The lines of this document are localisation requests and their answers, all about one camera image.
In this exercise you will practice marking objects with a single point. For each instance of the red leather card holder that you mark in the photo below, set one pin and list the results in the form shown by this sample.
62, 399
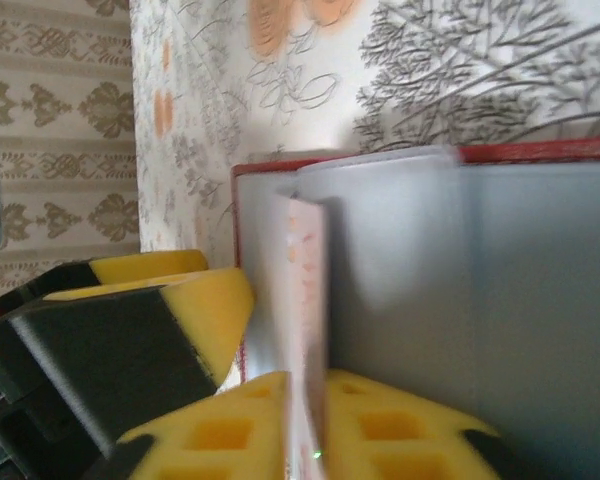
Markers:
430, 300

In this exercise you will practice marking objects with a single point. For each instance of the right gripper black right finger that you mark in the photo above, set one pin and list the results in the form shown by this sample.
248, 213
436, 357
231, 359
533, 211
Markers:
395, 440

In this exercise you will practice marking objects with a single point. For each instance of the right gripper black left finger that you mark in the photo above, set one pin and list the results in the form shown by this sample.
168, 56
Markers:
220, 440

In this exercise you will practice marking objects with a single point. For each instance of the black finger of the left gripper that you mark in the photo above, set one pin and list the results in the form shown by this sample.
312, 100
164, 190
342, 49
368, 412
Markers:
145, 262
110, 350

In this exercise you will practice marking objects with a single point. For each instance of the white plastic VIP card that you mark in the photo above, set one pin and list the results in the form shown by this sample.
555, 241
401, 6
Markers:
307, 300

